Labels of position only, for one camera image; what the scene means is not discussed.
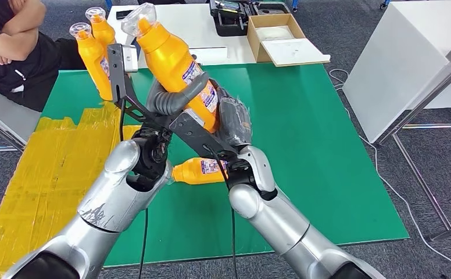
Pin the person's left hand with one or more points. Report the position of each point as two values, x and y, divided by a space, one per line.
0 58

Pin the brown cardboard box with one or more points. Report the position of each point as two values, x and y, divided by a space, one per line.
254 44

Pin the white foam insert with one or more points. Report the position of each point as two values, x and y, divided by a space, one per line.
274 34

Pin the person's left forearm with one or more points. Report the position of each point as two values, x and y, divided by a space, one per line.
25 17

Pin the green table mat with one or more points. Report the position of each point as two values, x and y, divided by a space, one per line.
306 115

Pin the black smartphone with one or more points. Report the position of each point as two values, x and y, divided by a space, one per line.
122 14

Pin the orange plastic bottle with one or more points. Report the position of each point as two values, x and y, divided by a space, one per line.
191 171
102 30
90 57
167 54

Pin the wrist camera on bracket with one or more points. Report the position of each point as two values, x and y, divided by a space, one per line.
194 131
117 65

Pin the person's right forearm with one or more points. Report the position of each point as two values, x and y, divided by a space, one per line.
13 44

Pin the white box lid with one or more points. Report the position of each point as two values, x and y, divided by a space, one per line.
293 52

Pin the yellow plastic sheet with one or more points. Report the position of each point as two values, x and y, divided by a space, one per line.
37 185

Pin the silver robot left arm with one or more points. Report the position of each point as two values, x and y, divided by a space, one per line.
110 208

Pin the large white table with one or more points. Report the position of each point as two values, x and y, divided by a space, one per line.
402 57

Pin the black tool case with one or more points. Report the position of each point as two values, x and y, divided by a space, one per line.
225 27

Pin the grey side table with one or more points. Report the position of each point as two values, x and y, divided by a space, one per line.
2 111

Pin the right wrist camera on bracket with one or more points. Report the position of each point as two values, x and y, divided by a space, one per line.
194 131

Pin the person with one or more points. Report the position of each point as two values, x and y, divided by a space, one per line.
37 77

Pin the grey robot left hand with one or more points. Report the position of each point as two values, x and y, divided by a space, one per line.
171 102

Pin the black chair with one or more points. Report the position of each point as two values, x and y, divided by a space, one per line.
160 2

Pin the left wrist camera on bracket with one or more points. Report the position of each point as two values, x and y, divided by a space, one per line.
117 65

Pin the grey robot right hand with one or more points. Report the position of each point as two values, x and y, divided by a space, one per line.
235 119

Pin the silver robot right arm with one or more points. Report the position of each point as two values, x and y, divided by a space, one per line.
287 227

